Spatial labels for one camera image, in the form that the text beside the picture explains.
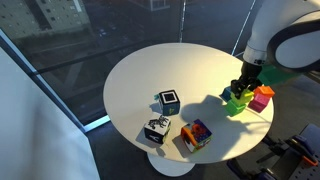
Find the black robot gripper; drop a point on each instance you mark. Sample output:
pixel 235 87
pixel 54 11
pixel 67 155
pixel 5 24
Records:
pixel 250 73

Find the lime green building block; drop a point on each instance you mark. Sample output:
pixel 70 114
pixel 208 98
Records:
pixel 245 97

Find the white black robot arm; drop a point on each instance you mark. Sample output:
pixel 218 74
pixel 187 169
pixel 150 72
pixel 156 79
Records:
pixel 283 30

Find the pink building block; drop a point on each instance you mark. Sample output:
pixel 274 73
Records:
pixel 258 103

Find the blue building block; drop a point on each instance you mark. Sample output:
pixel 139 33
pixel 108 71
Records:
pixel 226 94

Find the purple orange picture cube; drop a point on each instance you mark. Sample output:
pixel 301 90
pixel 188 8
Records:
pixel 196 136

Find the square print picture cube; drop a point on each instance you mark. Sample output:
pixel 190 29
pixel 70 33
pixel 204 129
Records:
pixel 170 102

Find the purple orange clamp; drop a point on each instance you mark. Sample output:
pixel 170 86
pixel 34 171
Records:
pixel 306 150

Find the black tool stand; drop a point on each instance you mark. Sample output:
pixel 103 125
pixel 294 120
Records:
pixel 286 168

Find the dark window mullion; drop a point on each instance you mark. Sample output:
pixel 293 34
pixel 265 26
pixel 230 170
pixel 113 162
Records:
pixel 182 20

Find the zebra print picture cube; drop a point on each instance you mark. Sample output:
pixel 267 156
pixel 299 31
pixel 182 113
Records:
pixel 157 128

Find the white floor trim strip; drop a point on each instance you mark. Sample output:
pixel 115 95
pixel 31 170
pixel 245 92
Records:
pixel 97 123

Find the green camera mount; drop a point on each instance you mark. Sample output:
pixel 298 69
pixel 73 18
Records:
pixel 275 76

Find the white table pedestal base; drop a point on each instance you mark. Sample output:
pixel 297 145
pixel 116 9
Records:
pixel 170 166

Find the dark window corner post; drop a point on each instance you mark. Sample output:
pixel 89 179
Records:
pixel 43 76

